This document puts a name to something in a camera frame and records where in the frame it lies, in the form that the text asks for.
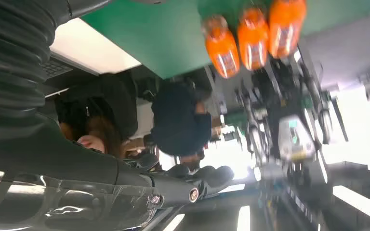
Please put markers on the orange detergent bottle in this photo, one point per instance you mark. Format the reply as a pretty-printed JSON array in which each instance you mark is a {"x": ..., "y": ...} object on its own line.
[
  {"x": 285, "y": 22},
  {"x": 253, "y": 35},
  {"x": 221, "y": 47}
]

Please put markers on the dark grey laptop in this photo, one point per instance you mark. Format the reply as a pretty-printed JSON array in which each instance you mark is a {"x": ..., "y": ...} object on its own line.
[{"x": 55, "y": 67}]

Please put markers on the green table mat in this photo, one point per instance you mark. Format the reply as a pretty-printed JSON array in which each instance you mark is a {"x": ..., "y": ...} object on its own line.
[{"x": 159, "y": 35}]

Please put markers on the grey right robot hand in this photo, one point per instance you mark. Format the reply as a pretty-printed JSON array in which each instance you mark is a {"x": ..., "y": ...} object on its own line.
[{"x": 44, "y": 153}]

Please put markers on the person on stool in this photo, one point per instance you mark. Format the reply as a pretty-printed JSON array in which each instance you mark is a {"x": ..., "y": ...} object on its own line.
[{"x": 178, "y": 121}]

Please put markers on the person at laptop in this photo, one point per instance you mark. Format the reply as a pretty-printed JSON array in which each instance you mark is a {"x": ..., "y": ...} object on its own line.
[{"x": 108, "y": 95}]

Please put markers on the black legged background robot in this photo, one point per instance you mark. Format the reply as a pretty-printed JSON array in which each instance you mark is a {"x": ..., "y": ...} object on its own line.
[{"x": 295, "y": 140}]

